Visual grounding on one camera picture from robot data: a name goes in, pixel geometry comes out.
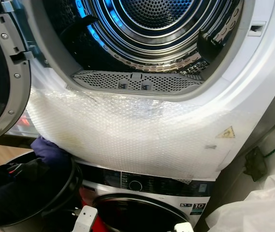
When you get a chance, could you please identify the white plastic bag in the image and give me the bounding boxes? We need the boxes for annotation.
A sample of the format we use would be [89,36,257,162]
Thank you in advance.
[205,173,275,232]

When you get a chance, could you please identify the white tumble dryer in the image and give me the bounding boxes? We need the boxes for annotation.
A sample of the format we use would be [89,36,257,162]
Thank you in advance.
[12,0,275,180]

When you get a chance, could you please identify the white washing machine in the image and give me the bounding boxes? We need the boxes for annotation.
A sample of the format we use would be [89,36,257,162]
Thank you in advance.
[74,162,218,232]

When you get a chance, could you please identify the black metal bracket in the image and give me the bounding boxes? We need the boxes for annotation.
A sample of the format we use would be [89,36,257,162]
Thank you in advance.
[244,146,269,182]

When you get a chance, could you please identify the black clothes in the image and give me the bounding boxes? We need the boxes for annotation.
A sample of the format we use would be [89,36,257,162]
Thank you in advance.
[0,159,57,228]

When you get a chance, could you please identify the black laundry basket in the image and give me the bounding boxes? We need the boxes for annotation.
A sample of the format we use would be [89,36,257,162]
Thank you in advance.
[0,150,85,231]

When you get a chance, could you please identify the grey perforated lint filter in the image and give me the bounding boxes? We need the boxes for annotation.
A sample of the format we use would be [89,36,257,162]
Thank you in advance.
[72,70,205,95]

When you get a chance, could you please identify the yellow triangle warning sticker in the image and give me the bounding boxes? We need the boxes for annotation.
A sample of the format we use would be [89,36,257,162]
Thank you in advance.
[217,126,236,140]

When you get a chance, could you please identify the purple cloth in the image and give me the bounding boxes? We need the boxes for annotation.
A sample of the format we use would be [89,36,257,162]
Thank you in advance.
[30,135,73,170]

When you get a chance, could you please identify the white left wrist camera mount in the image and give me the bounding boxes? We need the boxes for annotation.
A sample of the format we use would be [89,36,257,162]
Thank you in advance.
[72,205,99,232]

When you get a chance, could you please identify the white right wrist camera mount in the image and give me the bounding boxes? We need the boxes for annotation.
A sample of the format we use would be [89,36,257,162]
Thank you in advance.
[174,222,195,232]

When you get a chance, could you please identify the black washer control knob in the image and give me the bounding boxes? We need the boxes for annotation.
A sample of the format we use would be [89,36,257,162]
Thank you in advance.
[128,180,143,193]

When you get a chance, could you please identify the clear bubble wrap sheet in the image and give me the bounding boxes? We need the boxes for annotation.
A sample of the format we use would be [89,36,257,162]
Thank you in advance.
[25,63,239,182]

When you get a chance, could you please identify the red cloth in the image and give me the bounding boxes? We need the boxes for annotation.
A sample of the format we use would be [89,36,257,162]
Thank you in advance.
[78,186,110,232]

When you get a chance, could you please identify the steel dryer drum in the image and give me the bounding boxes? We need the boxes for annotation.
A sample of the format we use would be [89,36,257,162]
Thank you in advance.
[45,0,244,74]

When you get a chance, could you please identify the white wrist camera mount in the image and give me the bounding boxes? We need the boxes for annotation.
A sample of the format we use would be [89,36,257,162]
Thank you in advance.
[174,222,195,232]
[72,205,99,232]

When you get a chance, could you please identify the grey round dryer door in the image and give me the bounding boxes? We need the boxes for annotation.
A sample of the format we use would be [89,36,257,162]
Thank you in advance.
[0,0,34,145]

